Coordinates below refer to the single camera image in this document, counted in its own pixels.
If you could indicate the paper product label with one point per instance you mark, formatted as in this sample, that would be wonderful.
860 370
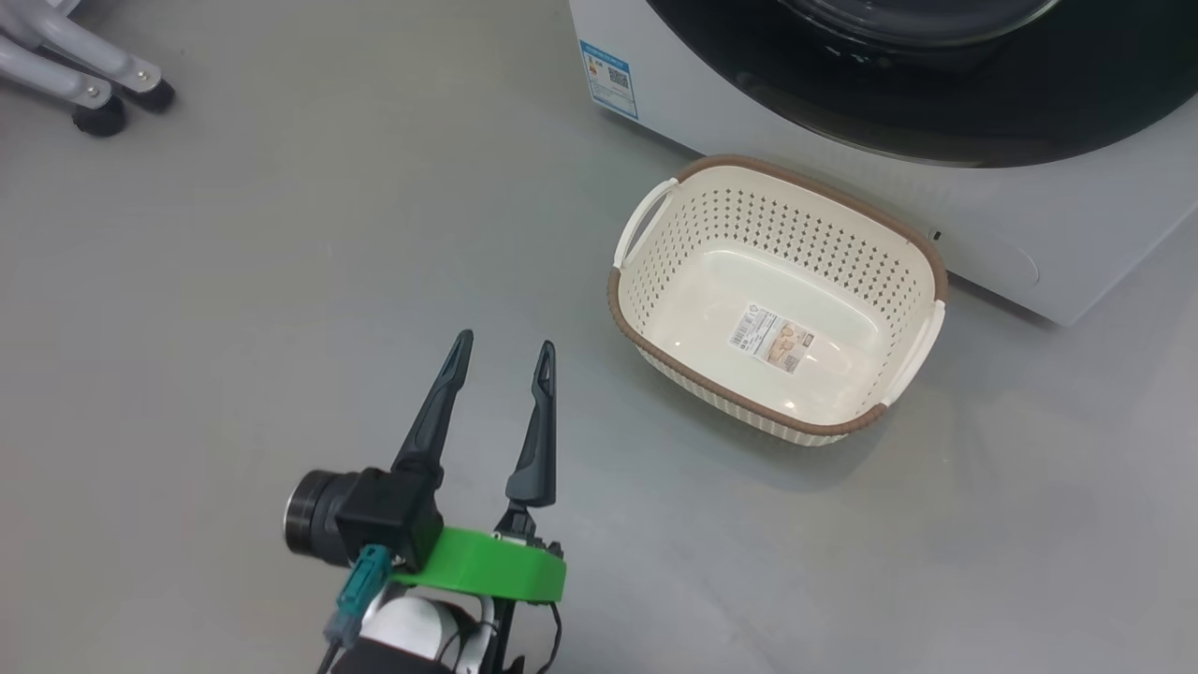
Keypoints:
772 338

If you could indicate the black caster wheel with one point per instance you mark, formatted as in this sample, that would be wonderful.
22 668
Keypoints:
99 116
154 96

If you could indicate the grey metal stand leg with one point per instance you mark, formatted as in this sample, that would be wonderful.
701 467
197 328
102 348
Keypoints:
84 47
42 75

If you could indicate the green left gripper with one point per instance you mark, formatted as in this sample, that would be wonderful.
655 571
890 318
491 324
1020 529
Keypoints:
487 571

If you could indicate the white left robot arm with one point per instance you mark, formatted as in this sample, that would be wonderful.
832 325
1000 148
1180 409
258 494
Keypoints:
412 632

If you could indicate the blue energy label sticker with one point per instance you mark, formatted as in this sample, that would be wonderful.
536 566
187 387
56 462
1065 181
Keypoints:
609 80

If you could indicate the washing machine door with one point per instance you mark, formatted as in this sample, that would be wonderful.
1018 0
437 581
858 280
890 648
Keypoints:
936 103

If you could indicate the round white filter cover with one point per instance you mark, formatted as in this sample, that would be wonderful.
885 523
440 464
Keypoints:
1001 262

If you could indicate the white front-load washing machine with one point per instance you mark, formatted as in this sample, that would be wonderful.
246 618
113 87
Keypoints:
1076 234

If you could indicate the cream perforated laundry basket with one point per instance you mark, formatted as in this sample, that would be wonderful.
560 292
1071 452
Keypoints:
674 281

